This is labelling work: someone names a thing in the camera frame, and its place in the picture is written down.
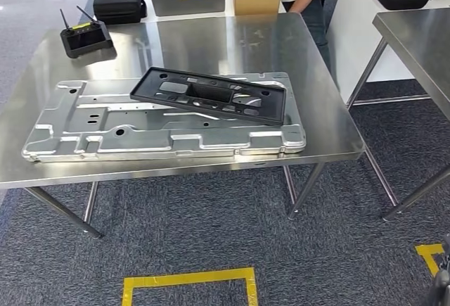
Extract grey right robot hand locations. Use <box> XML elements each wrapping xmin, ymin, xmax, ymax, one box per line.
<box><xmin>427</xmin><ymin>234</ymin><xmax>450</xmax><ymax>306</ymax></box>

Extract black plastic frame part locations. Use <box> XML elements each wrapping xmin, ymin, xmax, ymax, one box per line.
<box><xmin>130</xmin><ymin>66</ymin><xmax>288</xmax><ymax>127</ymax></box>

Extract stainless steel workbench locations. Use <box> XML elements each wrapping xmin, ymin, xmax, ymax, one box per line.
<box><xmin>0</xmin><ymin>12</ymin><xmax>366</xmax><ymax>240</ymax></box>

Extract yellow floor tape square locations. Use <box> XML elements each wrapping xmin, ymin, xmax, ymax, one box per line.
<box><xmin>121</xmin><ymin>267</ymin><xmax>259</xmax><ymax>306</ymax></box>
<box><xmin>415</xmin><ymin>243</ymin><xmax>446</xmax><ymax>278</ymax></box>

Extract stainless steel table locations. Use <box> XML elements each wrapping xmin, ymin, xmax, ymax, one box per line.
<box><xmin>346</xmin><ymin>8</ymin><xmax>450</xmax><ymax>222</ymax></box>

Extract stamped silver metal panel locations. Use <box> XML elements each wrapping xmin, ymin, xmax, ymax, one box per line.
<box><xmin>21</xmin><ymin>71</ymin><xmax>308</xmax><ymax>164</ymax></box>

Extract black remote controller with antennas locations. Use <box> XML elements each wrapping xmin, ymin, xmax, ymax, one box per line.
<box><xmin>59</xmin><ymin>5</ymin><xmax>114</xmax><ymax>59</ymax></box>

